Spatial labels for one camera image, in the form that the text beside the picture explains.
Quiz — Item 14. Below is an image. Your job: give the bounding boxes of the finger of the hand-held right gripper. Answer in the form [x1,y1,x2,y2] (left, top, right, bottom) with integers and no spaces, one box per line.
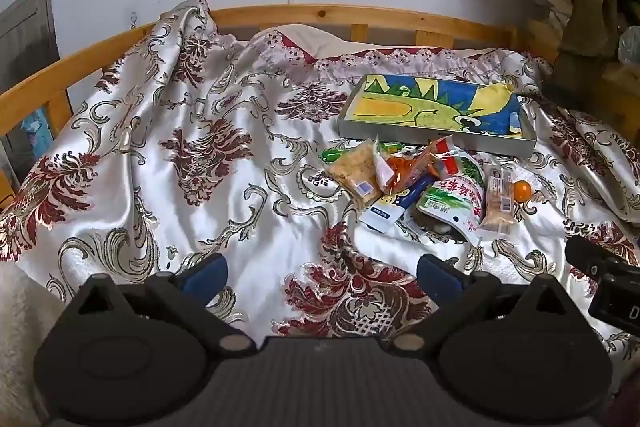
[566,234,608,278]

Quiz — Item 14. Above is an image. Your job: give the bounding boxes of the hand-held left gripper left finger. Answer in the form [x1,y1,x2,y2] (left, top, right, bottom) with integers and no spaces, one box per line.
[52,253,256,355]

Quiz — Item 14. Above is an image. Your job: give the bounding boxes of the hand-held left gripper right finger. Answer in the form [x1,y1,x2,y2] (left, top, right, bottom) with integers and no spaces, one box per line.
[390,254,586,355]

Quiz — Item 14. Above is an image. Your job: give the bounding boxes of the green and white snack pouch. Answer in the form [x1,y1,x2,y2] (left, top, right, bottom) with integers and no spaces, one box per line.
[414,152,487,249]

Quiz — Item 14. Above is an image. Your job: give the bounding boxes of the blue and white snack packet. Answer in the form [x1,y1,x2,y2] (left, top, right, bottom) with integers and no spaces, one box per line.
[359,177,436,234]

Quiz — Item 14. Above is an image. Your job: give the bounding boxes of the orange and white snack packet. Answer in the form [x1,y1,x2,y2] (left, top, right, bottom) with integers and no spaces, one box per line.
[375,142,442,196]

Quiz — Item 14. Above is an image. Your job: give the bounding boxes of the grey shallow tray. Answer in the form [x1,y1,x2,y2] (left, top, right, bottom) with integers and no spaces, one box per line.
[337,74,537,158]

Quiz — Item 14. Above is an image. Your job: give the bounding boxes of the beige rice cracker packet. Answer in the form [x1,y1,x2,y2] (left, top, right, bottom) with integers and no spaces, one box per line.
[325,141,386,210]

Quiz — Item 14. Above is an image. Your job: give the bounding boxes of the beige snack bar packet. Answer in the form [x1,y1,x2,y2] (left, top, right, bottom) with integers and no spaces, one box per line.
[475,167,517,236]

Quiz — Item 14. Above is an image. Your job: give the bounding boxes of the red and white snack packet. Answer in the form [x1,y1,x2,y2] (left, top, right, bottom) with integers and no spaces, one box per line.
[430,136,462,178]

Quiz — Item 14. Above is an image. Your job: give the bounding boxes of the floral satin blanket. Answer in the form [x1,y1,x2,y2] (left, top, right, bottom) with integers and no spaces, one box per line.
[0,0,640,360]

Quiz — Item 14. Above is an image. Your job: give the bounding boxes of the colourful drawing sheet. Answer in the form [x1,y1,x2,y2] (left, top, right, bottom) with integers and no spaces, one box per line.
[350,76,526,138]

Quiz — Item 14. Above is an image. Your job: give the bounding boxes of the white fuzzy cloth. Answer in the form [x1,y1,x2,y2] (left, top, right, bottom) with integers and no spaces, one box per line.
[0,257,68,427]

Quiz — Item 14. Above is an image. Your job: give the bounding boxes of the brown plush cloth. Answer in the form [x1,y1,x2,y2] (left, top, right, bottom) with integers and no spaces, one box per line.
[544,0,632,108]

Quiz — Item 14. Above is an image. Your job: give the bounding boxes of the cream pillow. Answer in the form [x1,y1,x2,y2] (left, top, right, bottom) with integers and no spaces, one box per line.
[250,24,501,62]

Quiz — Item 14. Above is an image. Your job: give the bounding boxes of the wooden bed frame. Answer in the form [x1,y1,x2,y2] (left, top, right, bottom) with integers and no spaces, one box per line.
[0,4,563,210]

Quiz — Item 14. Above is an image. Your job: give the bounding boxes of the grey wall panel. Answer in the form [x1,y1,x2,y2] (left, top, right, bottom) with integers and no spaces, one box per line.
[0,0,62,180]

